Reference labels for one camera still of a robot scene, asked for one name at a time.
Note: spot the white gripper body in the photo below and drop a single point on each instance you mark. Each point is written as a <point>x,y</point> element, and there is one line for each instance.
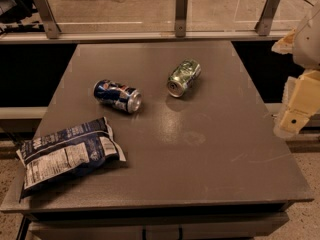
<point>309,44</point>

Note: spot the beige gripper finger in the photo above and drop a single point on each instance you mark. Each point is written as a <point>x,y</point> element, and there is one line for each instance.
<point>300,101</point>
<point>285,44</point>

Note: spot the blue pepsi can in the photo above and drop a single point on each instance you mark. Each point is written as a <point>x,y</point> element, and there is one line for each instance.
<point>118,96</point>

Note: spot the green soda can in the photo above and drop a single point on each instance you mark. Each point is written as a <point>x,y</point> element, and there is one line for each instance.
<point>183,77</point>

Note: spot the blue chip bag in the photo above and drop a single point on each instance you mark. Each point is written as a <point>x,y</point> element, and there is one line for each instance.
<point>69,153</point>

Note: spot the dark equipment top left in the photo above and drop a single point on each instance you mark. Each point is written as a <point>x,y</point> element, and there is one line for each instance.
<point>13,12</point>

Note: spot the right metal rail bracket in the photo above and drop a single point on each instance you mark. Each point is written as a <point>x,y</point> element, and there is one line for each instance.
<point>264,24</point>

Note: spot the metal rail bracket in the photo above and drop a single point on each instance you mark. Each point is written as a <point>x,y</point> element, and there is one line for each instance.
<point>264,24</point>
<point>180,18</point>
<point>51,28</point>

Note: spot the middle metal rail bracket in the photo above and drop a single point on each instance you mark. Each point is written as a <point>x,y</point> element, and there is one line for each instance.
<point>180,18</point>

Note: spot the left metal rail bracket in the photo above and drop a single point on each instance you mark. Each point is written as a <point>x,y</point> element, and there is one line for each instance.
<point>51,28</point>

